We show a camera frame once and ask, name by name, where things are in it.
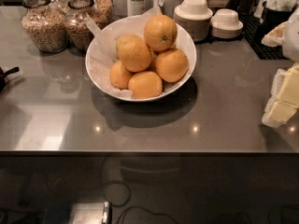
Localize black handle object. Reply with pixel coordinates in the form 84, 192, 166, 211
0, 67, 20, 92

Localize middle glass cereal jar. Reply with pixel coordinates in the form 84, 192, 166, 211
64, 0, 106, 52

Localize black cable on floor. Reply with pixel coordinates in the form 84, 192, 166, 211
101, 159, 178, 224

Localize silver box under table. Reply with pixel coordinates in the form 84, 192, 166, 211
68, 202, 111, 224

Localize black container with napkins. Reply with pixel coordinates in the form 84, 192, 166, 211
254, 0, 298, 43

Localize glass cereal jar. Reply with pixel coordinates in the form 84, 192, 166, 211
93, 0, 113, 22
64, 0, 106, 52
21, 0, 68, 53

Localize black rubber mat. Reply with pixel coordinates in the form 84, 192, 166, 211
239, 15, 286, 60

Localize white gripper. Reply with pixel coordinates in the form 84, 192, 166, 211
262, 8, 299, 128

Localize small stack paper bowls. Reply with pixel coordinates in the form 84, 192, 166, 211
210, 8, 243, 38

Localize rear glass cereal jar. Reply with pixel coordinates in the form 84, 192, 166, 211
93, 0, 113, 22

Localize left glass cereal jar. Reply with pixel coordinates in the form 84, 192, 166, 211
21, 0, 68, 53

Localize white ceramic bowl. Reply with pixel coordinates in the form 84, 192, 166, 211
85, 14, 196, 102

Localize stack of paper bowls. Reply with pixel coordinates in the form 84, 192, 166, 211
174, 0, 213, 42

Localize orange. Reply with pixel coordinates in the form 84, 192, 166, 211
128, 71, 163, 99
155, 49, 189, 82
144, 15, 178, 52
116, 35, 152, 73
109, 61, 134, 89

